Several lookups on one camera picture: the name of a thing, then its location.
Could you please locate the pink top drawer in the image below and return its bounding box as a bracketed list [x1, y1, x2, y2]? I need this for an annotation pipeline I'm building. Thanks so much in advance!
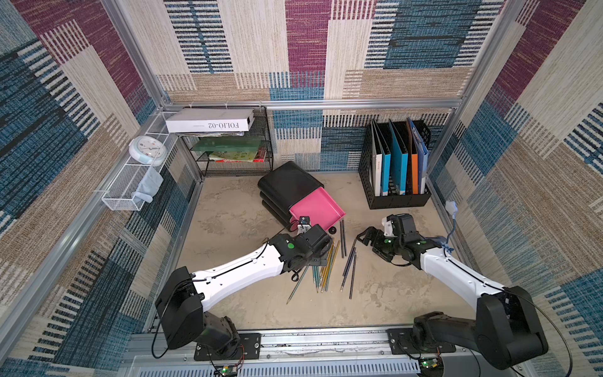
[289, 187, 345, 231]

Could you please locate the black pink drawer unit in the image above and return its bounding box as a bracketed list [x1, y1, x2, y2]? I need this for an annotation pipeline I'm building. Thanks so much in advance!
[258, 162, 337, 234]

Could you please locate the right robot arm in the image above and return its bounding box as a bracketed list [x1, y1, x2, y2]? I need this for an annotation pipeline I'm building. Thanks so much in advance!
[356, 214, 549, 370]

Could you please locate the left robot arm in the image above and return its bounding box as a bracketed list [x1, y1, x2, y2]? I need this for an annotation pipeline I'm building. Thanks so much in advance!
[155, 225, 333, 360]

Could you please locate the yellow pencil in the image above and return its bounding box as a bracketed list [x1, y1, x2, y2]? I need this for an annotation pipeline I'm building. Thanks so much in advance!
[320, 245, 335, 292]
[323, 241, 340, 292]

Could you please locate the dark blue pencil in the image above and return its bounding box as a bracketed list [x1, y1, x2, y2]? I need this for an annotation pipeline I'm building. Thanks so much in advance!
[349, 251, 358, 300]
[342, 246, 356, 278]
[340, 244, 356, 292]

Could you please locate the black pencil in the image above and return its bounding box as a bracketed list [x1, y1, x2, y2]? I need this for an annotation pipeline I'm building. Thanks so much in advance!
[340, 219, 348, 258]
[339, 219, 345, 259]

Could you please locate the light blue binder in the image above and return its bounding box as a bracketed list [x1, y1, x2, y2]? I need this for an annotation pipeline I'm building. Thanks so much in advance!
[389, 120, 408, 195]
[375, 123, 391, 196]

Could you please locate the black plastic file organizer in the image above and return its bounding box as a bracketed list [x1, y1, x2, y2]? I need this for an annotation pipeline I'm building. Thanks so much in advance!
[358, 119, 431, 210]

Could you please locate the orange binder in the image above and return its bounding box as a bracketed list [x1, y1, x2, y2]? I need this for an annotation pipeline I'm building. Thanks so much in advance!
[406, 118, 419, 195]

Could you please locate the dark blue binder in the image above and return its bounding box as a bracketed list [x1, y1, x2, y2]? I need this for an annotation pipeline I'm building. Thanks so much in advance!
[408, 119, 429, 194]

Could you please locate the black mesh shelf rack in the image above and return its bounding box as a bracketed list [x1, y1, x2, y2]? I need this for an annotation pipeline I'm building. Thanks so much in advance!
[181, 106, 274, 178]

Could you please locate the green book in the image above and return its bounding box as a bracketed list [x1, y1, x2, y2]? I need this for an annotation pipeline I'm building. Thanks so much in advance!
[192, 136, 262, 152]

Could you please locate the light blue cloth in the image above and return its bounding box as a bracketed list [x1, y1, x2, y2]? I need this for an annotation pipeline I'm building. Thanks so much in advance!
[132, 167, 163, 205]

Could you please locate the white folio box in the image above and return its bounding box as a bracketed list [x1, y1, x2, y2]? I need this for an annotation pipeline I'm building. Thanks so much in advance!
[166, 108, 254, 134]

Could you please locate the white round clock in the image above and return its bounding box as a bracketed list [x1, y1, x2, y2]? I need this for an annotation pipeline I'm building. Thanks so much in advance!
[129, 135, 168, 167]

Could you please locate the blue white cable connector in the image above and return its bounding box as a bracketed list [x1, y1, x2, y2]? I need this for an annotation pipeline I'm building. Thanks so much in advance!
[445, 200, 459, 220]

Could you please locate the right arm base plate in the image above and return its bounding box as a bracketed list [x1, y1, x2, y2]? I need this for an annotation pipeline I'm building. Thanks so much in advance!
[386, 328, 456, 357]

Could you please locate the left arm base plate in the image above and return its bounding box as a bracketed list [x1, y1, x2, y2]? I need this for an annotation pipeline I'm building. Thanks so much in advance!
[193, 332, 262, 364]

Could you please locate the white wire basket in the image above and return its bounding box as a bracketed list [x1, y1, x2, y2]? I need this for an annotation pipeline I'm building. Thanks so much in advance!
[101, 133, 177, 211]

